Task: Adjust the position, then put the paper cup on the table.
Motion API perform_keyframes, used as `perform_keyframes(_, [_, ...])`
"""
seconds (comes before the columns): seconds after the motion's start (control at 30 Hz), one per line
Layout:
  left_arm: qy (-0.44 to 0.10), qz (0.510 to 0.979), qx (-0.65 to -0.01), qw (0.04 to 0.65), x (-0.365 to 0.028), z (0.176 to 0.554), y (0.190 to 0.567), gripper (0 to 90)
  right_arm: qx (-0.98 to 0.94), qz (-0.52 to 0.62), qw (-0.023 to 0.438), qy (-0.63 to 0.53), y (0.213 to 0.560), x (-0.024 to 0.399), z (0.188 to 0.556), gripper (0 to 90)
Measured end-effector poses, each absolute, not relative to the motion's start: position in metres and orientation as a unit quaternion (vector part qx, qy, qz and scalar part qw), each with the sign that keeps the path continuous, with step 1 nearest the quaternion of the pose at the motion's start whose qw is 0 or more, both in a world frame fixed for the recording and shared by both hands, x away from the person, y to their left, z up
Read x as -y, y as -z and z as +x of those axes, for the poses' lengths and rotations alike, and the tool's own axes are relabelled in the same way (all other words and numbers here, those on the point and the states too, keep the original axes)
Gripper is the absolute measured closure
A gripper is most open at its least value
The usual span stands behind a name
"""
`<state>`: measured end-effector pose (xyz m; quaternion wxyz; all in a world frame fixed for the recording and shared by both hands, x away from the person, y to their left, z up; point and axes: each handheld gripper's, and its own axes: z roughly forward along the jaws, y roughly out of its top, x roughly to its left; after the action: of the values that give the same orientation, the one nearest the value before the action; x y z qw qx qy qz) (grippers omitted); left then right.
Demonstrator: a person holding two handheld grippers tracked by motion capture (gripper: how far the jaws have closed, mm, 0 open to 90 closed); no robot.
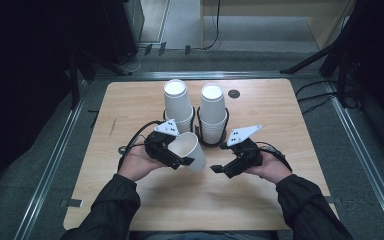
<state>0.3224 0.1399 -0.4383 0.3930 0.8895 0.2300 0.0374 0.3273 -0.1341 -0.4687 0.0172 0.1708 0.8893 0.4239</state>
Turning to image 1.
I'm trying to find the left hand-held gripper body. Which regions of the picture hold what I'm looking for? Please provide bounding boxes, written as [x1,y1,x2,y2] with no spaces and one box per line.
[144,119,181,166]

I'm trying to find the white floor cable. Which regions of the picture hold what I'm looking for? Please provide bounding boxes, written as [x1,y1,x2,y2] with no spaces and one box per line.
[121,46,148,74]

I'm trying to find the black metal stand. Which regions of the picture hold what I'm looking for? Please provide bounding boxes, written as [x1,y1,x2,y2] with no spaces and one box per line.
[67,49,133,109]

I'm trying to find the left hand-held gripper cable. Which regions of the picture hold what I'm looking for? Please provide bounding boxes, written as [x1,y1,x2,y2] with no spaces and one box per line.
[117,119,163,173]

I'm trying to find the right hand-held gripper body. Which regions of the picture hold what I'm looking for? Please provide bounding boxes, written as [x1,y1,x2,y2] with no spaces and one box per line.
[226,124,264,169]

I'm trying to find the person's left hand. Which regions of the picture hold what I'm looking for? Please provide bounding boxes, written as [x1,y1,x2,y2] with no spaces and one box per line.
[118,143,166,183]

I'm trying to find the metal floor rail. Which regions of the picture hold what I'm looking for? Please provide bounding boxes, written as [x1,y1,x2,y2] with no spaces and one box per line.
[93,70,321,81]
[13,79,92,240]
[323,79,384,240]

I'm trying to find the stack of white paper cups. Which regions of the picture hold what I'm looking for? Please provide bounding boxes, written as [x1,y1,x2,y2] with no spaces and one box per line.
[163,78,195,134]
[198,83,229,145]

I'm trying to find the black tripod stand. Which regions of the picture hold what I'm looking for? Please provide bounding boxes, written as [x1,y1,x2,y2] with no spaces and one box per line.
[279,0,359,108]

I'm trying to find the hand-held gripper cable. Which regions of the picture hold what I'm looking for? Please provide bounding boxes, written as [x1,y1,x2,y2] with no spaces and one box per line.
[256,141,293,172]
[117,119,163,173]

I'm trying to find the single white paper cup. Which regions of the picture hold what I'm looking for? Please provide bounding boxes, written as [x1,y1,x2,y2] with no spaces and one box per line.
[177,131,207,173]

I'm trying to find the right hand-held gripper cable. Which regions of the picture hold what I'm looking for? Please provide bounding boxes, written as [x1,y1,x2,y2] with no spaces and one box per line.
[256,141,293,172]

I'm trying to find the black hanging cable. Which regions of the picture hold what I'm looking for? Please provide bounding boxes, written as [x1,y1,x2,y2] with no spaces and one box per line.
[199,0,222,51]

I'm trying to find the person's right hand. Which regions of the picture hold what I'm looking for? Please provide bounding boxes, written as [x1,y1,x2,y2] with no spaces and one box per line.
[244,151,293,185]

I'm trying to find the black wire cup holder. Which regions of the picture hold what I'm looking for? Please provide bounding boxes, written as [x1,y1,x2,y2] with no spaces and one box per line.
[162,105,230,148]

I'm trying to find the light wooden furniture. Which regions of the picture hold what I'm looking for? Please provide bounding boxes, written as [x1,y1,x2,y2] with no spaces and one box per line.
[199,0,358,51]

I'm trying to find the black floor cable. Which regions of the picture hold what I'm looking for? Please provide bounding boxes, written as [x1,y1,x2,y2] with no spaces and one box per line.
[294,79,338,96]
[301,95,336,116]
[296,92,338,103]

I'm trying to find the black cabinet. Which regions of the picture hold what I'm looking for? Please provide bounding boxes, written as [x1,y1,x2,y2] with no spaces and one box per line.
[101,0,145,66]

